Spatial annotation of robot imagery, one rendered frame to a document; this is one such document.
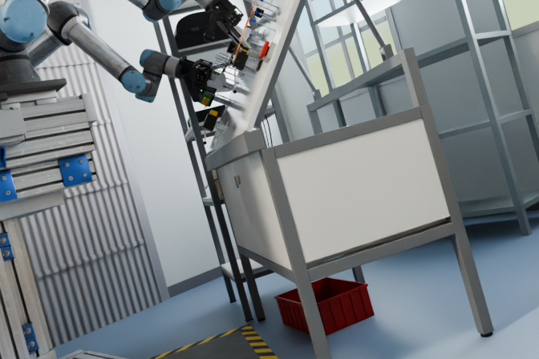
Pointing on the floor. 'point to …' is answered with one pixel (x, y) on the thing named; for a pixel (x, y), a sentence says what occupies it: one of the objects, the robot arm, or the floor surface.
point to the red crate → (328, 304)
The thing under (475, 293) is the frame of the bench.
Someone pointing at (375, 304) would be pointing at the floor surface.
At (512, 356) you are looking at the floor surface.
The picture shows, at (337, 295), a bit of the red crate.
